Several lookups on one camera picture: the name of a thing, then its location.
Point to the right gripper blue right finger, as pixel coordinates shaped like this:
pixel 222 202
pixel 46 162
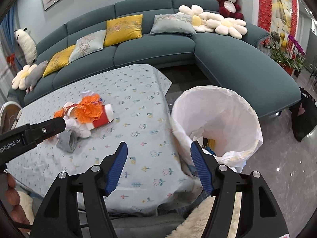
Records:
pixel 203 171

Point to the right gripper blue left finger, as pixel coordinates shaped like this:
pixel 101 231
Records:
pixel 113 166

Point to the blue wrapper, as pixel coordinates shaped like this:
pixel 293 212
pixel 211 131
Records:
pixel 210 151

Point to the gold black cigarette box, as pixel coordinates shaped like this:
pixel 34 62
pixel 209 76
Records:
pixel 208 144

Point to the red white paper cup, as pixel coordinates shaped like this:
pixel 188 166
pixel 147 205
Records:
pixel 69 109
pixel 106 117

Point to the grey cloth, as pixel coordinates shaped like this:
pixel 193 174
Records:
pixel 67 141

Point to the orange wrapper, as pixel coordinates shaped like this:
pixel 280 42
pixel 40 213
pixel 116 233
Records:
pixel 59 113
pixel 89 109

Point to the white tissue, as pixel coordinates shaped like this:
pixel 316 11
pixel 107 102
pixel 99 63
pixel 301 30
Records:
pixel 71 124

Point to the trash bin with white liner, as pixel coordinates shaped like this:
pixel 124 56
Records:
pixel 219 114

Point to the person's left hand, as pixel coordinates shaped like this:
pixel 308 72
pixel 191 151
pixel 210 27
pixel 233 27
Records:
pixel 17 213

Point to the round wooden white chair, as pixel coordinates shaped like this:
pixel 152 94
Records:
pixel 9 112

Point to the floral light blue tablecloth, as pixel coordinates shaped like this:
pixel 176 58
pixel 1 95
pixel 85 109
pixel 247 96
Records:
pixel 154 175

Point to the left white flower cushion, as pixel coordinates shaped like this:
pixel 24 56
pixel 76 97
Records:
pixel 18 81

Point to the white fluffy rug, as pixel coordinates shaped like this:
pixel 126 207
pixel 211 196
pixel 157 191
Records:
pixel 196 222

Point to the grey mouse plush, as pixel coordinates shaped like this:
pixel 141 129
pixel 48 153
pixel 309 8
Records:
pixel 35 75

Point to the left yellow embroidered cushion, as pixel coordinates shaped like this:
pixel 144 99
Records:
pixel 59 60

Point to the yellow embroidered cushion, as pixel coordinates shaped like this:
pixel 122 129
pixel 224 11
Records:
pixel 59 60
pixel 123 29

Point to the white sheep plush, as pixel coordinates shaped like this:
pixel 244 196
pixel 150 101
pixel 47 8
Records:
pixel 27 45

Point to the black tote bag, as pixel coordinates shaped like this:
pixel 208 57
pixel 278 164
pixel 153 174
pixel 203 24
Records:
pixel 303 116

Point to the left grey-green embroidered cushion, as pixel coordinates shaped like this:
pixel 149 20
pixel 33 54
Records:
pixel 88 44

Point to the grey-green embroidered cushion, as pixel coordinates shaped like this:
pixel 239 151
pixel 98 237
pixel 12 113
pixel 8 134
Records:
pixel 172 23
pixel 88 44

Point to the right yellow embroidered cushion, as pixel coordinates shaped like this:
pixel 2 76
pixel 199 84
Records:
pixel 123 29

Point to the teal sectional sofa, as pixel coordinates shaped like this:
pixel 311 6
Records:
pixel 235 64

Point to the flower cushion near bear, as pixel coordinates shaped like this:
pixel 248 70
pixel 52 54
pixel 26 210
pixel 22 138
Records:
pixel 235 28

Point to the potted orchid plants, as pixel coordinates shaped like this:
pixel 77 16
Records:
pixel 287 52

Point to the right grey-green embroidered cushion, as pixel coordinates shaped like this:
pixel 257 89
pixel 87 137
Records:
pixel 172 23

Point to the flower cushion beside cushions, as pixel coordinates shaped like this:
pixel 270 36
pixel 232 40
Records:
pixel 199 17

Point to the red white teddy bear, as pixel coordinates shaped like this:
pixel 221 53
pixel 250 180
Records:
pixel 230 8

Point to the red gold wall decoration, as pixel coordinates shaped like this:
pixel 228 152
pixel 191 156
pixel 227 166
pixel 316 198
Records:
pixel 279 16

